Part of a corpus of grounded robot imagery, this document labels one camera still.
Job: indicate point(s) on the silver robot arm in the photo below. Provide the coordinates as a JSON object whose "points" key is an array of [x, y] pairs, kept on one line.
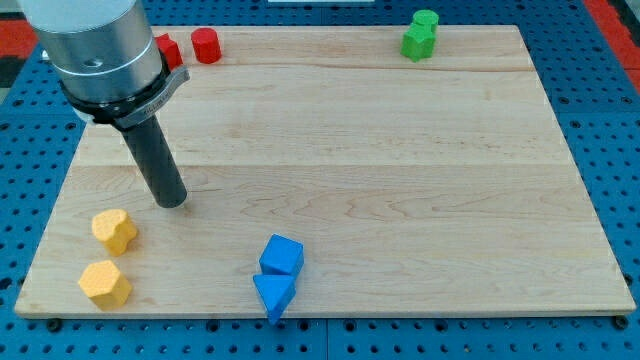
{"points": [[106, 56]]}

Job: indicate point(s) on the wooden board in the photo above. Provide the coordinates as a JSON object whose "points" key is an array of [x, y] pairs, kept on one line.
{"points": [[439, 188]]}

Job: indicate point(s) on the green star block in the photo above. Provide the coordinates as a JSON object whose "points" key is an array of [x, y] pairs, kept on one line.
{"points": [[418, 42]]}

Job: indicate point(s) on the red star block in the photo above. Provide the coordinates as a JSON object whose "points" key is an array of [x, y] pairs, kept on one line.
{"points": [[170, 49]]}

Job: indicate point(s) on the blue cube block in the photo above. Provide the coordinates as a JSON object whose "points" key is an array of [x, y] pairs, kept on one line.
{"points": [[282, 256]]}

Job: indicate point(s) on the blue triangle block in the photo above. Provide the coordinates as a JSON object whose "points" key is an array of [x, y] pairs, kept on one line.
{"points": [[276, 292]]}

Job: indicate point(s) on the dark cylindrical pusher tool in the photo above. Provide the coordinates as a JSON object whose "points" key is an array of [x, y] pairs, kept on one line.
{"points": [[154, 159]]}

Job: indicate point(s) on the red cylinder block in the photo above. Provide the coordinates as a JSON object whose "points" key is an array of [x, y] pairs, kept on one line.
{"points": [[206, 45]]}

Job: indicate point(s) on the green cylinder block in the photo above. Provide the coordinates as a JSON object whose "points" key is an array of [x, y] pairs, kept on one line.
{"points": [[425, 21]]}

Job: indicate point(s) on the yellow heart block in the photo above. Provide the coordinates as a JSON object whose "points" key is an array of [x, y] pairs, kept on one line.
{"points": [[114, 229]]}

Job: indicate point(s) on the yellow hexagon block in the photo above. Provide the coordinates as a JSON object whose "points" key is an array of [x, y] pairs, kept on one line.
{"points": [[105, 285]]}

